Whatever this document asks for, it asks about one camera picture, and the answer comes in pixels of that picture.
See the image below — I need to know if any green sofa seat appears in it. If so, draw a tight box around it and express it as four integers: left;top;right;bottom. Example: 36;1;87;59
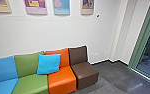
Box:
10;51;51;94

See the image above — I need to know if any light blue wall poster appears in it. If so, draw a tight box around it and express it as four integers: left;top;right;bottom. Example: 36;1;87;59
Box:
52;0;72;16

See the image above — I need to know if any brown sofa seat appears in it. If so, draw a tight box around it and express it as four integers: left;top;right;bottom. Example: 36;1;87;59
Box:
67;45;100;91

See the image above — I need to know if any white wall outlet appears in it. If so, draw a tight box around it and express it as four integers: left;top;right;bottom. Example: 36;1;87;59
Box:
92;52;98;57

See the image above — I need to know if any orange sofa seat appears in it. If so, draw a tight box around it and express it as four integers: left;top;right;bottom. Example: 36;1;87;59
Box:
44;48;78;94

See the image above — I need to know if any turquoise square cushion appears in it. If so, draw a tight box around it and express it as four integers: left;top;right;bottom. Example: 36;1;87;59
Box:
36;53;62;76

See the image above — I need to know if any green framed glass door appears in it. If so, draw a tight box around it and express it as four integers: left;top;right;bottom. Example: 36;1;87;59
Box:
127;0;150;84

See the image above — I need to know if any blue sofa seat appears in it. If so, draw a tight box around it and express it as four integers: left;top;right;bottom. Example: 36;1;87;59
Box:
0;55;21;94

